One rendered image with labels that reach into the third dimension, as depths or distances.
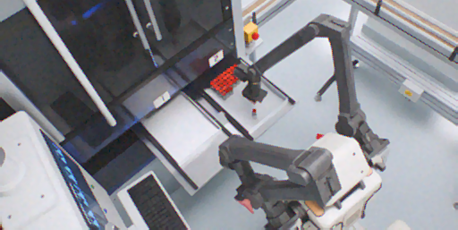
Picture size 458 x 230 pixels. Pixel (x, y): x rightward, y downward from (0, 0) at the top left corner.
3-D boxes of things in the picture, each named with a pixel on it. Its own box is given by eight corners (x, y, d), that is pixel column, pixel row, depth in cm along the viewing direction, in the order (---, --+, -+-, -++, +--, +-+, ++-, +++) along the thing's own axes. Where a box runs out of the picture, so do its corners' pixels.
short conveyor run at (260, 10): (234, 49, 219) (233, 30, 206) (216, 35, 226) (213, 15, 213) (317, -13, 240) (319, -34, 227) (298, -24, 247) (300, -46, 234)
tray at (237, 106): (203, 92, 201) (202, 89, 198) (241, 63, 209) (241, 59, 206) (249, 135, 186) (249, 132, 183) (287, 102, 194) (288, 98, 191)
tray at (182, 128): (138, 121, 196) (136, 117, 193) (178, 89, 203) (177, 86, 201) (180, 166, 181) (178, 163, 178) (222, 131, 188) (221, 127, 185)
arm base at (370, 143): (368, 161, 139) (391, 141, 142) (357, 142, 138) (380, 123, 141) (353, 158, 148) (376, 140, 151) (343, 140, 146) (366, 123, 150)
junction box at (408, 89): (397, 91, 241) (402, 83, 233) (402, 87, 242) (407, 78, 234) (414, 103, 235) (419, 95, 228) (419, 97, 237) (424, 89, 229)
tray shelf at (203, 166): (131, 129, 196) (130, 127, 194) (234, 50, 217) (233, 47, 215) (190, 196, 174) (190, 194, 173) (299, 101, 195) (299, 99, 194)
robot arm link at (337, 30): (339, 22, 121) (354, 12, 127) (302, 22, 130) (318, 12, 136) (355, 140, 141) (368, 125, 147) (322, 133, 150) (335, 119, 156)
